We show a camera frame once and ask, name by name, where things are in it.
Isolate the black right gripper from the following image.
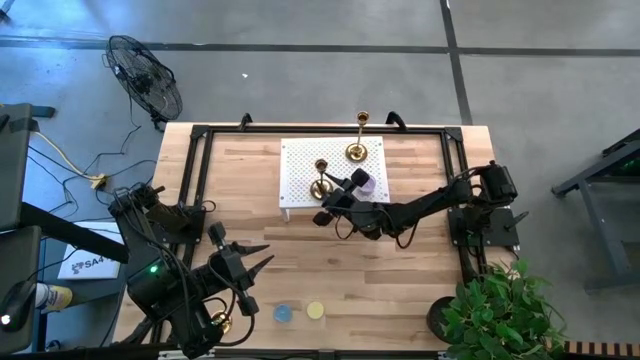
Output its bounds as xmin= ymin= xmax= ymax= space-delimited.
xmin=312 ymin=167 xmax=389 ymax=241

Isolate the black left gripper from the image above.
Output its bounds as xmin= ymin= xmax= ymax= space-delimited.
xmin=208 ymin=222 xmax=275 ymax=317

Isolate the gold candlestick holder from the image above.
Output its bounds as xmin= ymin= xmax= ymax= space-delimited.
xmin=345 ymin=110 xmax=371 ymax=164
xmin=309 ymin=158 xmax=335 ymax=201
xmin=209 ymin=309 xmax=234 ymax=336

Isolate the purple candle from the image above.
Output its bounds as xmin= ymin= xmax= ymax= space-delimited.
xmin=357 ymin=174 xmax=378 ymax=197

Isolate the blue candle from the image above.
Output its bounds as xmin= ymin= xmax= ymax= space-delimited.
xmin=272 ymin=303 xmax=294 ymax=325

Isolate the white perforated metal shelf riser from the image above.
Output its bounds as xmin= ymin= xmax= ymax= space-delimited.
xmin=278 ymin=135 xmax=392 ymax=222

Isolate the black plant pot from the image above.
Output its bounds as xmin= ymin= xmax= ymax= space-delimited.
xmin=425 ymin=295 xmax=459 ymax=344

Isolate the white printed cardboard box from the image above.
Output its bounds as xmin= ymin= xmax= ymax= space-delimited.
xmin=56 ymin=221 xmax=132 ymax=281

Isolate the black stand beam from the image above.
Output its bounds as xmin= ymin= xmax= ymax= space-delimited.
xmin=19 ymin=202 xmax=131 ymax=266

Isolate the yellow and white spray can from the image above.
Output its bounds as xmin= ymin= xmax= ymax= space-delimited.
xmin=33 ymin=282 xmax=74 ymax=315

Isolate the green leafy plant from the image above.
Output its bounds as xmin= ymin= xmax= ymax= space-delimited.
xmin=439 ymin=258 xmax=569 ymax=360

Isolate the black floor fan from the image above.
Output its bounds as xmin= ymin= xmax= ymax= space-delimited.
xmin=102 ymin=33 xmax=184 ymax=132

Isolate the black computer mouse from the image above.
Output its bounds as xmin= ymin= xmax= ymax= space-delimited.
xmin=0 ymin=280 xmax=39 ymax=334

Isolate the dark grey panel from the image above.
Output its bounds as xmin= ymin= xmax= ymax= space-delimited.
xmin=0 ymin=224 xmax=44 ymax=354
xmin=0 ymin=102 xmax=56 ymax=232

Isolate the striped wooden slat bench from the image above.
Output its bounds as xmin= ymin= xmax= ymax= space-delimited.
xmin=564 ymin=340 xmax=640 ymax=357

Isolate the black metal table frame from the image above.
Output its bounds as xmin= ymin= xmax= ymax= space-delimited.
xmin=114 ymin=110 xmax=501 ymax=351

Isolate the silver aluminium rail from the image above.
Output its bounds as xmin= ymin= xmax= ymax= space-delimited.
xmin=157 ymin=349 xmax=217 ymax=360

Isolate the yellow power cable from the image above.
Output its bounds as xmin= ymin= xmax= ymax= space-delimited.
xmin=32 ymin=130 xmax=109 ymax=190

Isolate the black floor cable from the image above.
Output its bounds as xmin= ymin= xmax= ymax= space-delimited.
xmin=24 ymin=97 xmax=169 ymax=216

